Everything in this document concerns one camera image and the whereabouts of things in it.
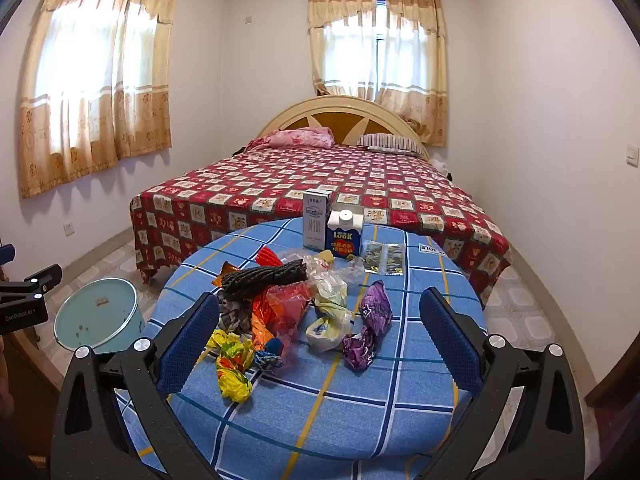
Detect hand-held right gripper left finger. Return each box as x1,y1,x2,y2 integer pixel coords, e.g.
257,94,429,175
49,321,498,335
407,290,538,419
50,290,223,480

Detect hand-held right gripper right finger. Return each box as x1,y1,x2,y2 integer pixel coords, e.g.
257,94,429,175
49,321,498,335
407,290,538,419
419,287,586,480

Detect grey wrapper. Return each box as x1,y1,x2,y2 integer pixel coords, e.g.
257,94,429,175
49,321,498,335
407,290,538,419
216,292,256,333

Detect yellow wrapper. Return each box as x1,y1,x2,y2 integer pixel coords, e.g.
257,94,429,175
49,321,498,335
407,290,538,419
206,329,256,403

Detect light blue waste bin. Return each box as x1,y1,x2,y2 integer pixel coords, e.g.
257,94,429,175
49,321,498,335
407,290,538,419
53,277,146,353

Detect purple wrapper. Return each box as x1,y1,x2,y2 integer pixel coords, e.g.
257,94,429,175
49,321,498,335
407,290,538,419
342,280,393,371

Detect small blue wrapper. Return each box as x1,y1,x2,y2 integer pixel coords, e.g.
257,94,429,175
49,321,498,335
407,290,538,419
255,337,285,368

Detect red foam net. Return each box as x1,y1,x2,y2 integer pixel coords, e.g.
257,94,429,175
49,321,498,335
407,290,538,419
265,280,313,361

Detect white yellow plastic bag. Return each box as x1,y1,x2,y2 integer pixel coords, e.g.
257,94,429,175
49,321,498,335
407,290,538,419
305,275,353,353

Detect clear plastic bag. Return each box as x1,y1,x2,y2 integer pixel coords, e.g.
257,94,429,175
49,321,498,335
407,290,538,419
285,250,366,291

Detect beige patterned curtain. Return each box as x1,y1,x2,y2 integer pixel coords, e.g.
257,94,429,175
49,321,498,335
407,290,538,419
307,0,381,100
17,0,126,200
112,0,180,162
374,0,448,148

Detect blue plaid tablecloth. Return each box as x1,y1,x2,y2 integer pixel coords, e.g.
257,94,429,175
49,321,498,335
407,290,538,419
115,217,488,480

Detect blue white capped carton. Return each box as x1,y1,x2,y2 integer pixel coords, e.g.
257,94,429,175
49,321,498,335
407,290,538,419
325,208,363,259

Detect tall white carton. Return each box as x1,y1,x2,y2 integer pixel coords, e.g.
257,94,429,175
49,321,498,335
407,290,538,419
302,189,333,252

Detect striped pillow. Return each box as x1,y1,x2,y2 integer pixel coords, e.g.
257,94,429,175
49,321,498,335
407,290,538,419
357,133,425,155

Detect bed with red quilt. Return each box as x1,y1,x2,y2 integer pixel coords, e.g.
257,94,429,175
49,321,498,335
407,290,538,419
129,142,512,306

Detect pink pillow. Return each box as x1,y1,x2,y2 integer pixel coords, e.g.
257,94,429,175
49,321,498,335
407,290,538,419
247,127,335,150

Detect cream arched headboard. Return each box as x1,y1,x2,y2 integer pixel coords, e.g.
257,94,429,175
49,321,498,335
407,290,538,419
255,95,431,158

